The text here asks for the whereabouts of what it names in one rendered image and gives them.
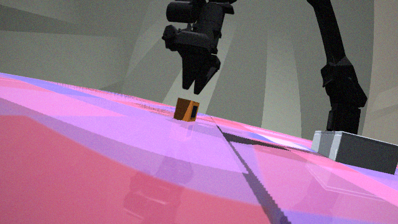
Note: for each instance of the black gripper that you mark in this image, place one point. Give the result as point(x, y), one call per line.
point(198, 63)

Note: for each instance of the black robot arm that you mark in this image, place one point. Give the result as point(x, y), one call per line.
point(339, 77)

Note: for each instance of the orange block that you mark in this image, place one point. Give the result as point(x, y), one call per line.
point(186, 110)

